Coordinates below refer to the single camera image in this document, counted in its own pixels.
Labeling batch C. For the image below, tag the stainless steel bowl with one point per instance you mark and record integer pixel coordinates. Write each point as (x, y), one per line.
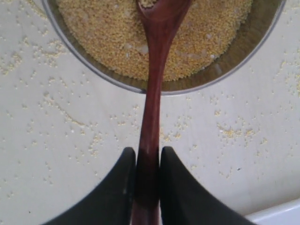
(260, 22)

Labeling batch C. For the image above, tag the yellow millet grains in bowl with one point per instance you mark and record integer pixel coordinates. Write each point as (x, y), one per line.
(112, 33)

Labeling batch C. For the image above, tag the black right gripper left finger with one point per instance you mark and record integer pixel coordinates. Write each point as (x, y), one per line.
(110, 203)

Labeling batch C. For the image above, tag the dark red wooden spoon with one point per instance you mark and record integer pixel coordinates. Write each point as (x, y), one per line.
(161, 23)

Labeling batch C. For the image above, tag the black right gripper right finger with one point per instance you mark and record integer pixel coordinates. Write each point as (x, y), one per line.
(183, 201)

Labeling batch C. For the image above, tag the white plastic tray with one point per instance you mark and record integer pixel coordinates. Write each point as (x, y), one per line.
(285, 214)

